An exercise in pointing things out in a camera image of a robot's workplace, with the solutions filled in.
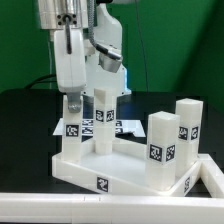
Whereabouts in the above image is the black camera cable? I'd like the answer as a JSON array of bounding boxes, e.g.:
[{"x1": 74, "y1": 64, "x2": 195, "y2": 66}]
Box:
[{"x1": 64, "y1": 14, "x2": 74, "y2": 56}]

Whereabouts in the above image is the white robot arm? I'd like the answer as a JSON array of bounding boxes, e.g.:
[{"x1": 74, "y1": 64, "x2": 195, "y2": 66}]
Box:
[{"x1": 36, "y1": 0, "x2": 130, "y2": 113}]

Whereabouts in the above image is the black cable on table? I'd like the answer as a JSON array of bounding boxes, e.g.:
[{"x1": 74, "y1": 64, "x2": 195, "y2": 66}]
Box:
[{"x1": 23, "y1": 74, "x2": 58, "y2": 90}]

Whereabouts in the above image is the white front fence bar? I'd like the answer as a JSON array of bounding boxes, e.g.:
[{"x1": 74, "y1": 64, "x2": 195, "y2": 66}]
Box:
[{"x1": 0, "y1": 193, "x2": 224, "y2": 224}]

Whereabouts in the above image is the white sheet with markers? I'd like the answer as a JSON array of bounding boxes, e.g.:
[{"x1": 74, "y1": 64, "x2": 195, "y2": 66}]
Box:
[{"x1": 53, "y1": 118, "x2": 146, "y2": 137}]

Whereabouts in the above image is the white right fence bar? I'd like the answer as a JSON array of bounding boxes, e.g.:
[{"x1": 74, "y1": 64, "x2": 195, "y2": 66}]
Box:
[{"x1": 199, "y1": 154, "x2": 224, "y2": 199}]

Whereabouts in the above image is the white fence bar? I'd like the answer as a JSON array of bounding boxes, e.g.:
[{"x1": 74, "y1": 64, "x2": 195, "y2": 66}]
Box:
[
  {"x1": 199, "y1": 154, "x2": 224, "y2": 199},
  {"x1": 0, "y1": 193, "x2": 224, "y2": 224}
]

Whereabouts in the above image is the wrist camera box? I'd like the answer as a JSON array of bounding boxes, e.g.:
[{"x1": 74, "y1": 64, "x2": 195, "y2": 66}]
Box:
[{"x1": 99, "y1": 51, "x2": 123, "y2": 73}]

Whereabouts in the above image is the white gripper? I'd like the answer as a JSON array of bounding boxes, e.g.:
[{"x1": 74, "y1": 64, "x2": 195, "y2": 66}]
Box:
[{"x1": 54, "y1": 29, "x2": 87, "y2": 113}]

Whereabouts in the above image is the white desk top tray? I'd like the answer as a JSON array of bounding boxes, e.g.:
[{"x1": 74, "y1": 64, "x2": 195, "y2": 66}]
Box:
[{"x1": 52, "y1": 138, "x2": 201, "y2": 197}]

